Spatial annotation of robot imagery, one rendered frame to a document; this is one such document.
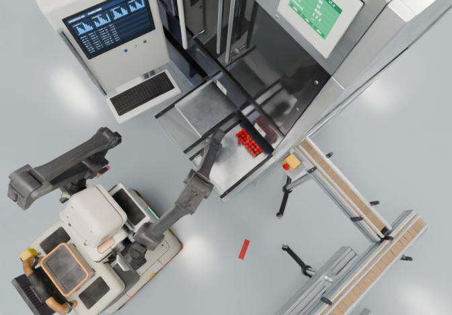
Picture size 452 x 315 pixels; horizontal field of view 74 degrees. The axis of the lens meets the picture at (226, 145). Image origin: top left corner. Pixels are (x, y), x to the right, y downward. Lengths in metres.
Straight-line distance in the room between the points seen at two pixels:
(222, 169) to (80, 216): 0.82
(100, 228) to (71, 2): 0.94
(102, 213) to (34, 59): 2.41
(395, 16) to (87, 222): 1.18
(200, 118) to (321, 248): 1.55
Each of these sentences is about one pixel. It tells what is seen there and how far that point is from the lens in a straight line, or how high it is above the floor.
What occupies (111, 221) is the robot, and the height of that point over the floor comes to 1.35.
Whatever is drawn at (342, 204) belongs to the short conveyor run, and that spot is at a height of 0.92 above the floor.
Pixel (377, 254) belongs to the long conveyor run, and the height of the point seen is 0.93.
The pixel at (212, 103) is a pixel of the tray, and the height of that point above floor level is 0.88.
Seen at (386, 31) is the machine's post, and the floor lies 2.05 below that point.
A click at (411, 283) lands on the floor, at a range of 3.12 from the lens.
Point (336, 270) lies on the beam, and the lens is 2.22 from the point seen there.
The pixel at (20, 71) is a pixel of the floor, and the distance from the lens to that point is 3.49.
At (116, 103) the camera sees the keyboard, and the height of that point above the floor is 0.83.
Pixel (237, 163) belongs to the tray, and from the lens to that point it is 1.77.
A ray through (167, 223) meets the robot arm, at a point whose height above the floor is 1.42.
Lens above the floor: 2.60
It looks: 73 degrees down
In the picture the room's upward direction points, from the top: 11 degrees clockwise
